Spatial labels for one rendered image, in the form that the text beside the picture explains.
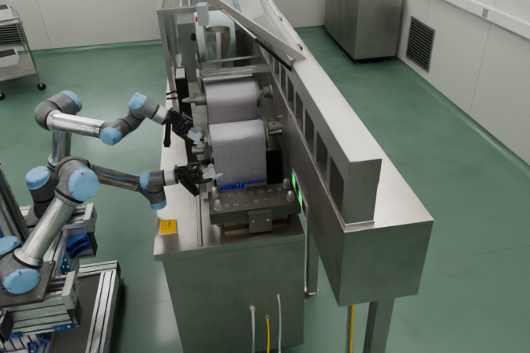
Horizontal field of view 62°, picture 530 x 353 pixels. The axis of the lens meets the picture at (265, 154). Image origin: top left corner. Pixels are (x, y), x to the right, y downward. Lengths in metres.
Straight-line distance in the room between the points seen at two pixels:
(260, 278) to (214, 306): 0.27
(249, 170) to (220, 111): 0.33
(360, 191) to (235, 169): 0.98
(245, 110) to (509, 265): 2.11
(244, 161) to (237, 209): 0.23
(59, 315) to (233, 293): 0.76
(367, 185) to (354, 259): 0.24
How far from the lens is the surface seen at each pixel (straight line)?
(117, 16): 7.54
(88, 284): 2.94
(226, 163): 1.98
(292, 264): 2.08
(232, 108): 2.11
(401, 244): 1.29
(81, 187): 1.80
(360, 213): 1.17
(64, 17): 7.70
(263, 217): 1.91
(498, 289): 3.21
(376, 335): 1.70
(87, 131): 1.96
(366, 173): 1.09
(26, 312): 2.23
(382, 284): 1.38
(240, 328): 2.37
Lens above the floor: 2.24
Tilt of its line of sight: 32 degrees down
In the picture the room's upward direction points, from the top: 3 degrees counter-clockwise
